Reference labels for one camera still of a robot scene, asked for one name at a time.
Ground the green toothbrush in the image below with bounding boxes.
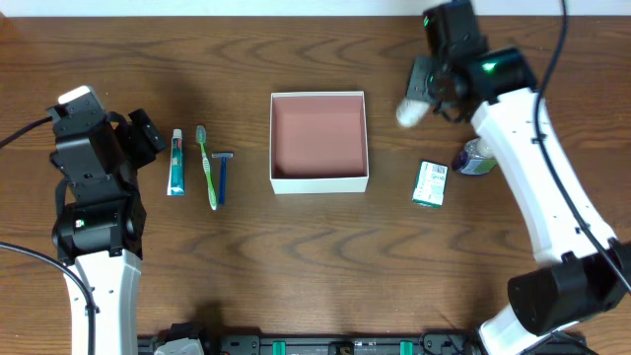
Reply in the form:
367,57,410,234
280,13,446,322
195,125,218,211

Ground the white box pink interior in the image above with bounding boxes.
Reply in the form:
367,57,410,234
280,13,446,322
269,91,370,195

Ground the blue disposable razor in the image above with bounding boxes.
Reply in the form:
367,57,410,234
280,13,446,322
212,152,234,205

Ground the small teal toothpaste tube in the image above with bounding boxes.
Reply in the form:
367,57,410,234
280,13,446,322
167,128,185,196

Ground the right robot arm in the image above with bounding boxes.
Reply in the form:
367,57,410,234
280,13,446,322
423,1,630,354

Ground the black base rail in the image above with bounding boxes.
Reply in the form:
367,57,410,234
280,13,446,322
137,322,588,355

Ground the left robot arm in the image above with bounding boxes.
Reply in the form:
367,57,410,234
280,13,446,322
47,86,166,354

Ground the white floral cream tube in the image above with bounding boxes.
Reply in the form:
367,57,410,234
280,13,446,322
396,98,430,128

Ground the green white soap box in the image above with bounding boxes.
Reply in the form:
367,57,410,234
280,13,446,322
412,161,449,208

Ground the clear sanitizer pump bottle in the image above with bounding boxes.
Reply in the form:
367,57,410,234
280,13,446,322
452,137,497,176

